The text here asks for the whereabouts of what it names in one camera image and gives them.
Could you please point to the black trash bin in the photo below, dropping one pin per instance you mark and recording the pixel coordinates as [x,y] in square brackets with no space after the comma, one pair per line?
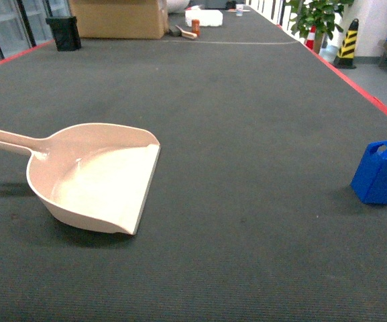
[65,33]

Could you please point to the beige plastic dustpan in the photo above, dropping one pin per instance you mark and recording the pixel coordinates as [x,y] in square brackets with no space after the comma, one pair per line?
[93,176]

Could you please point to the orange can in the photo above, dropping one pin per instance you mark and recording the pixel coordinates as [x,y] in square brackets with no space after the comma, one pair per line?
[195,25]

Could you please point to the red white traffic cone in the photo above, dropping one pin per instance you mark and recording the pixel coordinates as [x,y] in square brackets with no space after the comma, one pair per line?
[310,38]

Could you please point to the large cardboard box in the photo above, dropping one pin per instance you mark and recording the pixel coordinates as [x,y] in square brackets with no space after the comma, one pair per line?
[119,19]

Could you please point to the wooden handled brush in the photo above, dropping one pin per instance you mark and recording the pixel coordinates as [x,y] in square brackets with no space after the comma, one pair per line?
[177,31]

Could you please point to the green potted plant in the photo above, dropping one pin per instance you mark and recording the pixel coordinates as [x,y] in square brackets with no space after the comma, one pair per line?
[319,13]

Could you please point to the white foam box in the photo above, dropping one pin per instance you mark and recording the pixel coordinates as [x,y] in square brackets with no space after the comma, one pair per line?
[207,18]

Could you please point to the yellow black traffic cone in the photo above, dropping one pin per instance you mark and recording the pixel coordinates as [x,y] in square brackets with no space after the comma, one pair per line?
[345,55]

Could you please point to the paper cup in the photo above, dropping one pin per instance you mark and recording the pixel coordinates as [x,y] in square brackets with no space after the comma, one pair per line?
[239,10]

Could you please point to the blue plastic part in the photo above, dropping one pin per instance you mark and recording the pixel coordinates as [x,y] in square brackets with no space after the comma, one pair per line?
[370,179]

